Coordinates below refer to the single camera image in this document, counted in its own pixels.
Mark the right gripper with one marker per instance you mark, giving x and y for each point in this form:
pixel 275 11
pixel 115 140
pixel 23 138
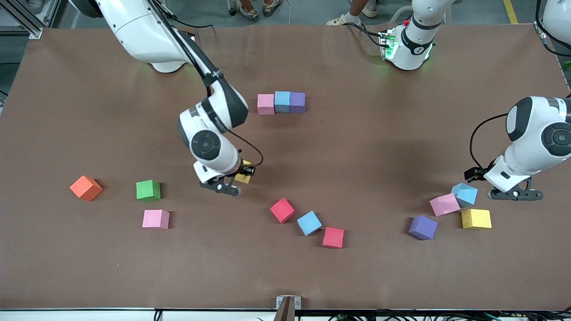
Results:
pixel 246 170

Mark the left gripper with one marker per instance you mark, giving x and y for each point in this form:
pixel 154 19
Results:
pixel 473 174

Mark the yellow foam block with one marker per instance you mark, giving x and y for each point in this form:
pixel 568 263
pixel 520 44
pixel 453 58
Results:
pixel 475 218
pixel 243 179

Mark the blue foam block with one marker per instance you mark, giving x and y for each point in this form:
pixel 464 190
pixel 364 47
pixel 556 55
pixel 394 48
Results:
pixel 308 223
pixel 465 195
pixel 282 100

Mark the pink foam block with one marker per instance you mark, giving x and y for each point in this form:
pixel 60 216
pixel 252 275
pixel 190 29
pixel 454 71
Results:
pixel 444 204
pixel 266 103
pixel 155 218

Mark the purple foam block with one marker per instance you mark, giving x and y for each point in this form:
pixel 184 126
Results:
pixel 297 101
pixel 422 227

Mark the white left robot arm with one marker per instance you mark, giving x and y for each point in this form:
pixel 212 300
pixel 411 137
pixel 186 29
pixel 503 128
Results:
pixel 408 53

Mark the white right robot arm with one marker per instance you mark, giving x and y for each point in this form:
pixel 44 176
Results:
pixel 147 31

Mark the red foam block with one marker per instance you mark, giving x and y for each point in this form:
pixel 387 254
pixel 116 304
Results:
pixel 333 236
pixel 282 210

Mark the green foam block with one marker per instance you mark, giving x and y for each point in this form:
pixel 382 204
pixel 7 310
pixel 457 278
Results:
pixel 147 190

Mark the brown table cover sheet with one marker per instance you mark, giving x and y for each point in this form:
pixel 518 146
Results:
pixel 178 267

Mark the green object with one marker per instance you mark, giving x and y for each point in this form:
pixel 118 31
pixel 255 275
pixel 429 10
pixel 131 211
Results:
pixel 567 66

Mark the grey sneaker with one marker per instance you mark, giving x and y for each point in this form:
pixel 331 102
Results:
pixel 250 14
pixel 272 6

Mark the orange foam block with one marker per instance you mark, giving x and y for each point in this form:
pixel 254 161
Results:
pixel 85 187

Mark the black chair caster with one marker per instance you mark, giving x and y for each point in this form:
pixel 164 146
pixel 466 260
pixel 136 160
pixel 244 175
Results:
pixel 232 6

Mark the white sneaker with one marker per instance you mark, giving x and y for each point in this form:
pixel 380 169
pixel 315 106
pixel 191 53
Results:
pixel 343 20
pixel 370 9

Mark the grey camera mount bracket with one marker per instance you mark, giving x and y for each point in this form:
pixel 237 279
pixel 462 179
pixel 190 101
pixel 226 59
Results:
pixel 288 307

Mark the aluminium frame post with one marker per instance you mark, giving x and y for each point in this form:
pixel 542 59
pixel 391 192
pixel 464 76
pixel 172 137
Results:
pixel 542 29
pixel 31 26

